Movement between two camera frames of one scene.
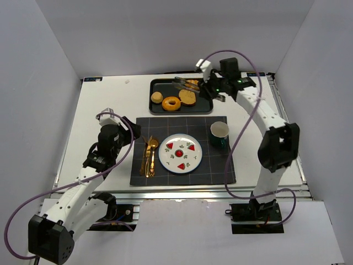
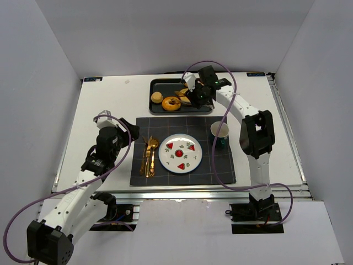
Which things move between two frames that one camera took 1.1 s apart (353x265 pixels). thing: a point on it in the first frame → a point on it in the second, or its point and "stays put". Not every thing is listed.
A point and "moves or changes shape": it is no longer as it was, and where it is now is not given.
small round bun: (156, 97) stays put
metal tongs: (179, 83) moves or changes shape
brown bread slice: (187, 97) stays put
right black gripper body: (208, 88) → (198, 97)
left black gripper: (132, 130) stays put
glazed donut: (169, 107) stays put
